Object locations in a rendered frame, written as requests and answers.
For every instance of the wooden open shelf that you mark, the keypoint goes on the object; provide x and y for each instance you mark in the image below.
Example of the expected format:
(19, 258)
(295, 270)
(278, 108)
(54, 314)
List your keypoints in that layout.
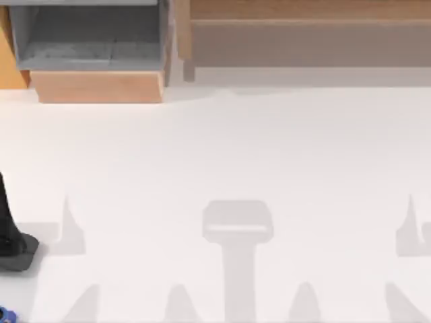
(303, 37)

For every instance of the blue round object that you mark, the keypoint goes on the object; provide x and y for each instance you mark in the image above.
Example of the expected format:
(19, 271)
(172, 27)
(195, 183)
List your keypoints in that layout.
(4, 315)

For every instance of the pale wooden drawer front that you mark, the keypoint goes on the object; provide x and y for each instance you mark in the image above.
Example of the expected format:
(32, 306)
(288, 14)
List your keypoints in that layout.
(97, 87)

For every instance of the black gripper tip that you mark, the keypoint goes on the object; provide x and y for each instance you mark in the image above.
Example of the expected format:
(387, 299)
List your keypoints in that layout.
(6, 228)

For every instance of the wooden cupboard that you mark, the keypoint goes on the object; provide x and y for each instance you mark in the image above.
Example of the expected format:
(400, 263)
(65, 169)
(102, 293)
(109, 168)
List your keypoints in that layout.
(9, 47)

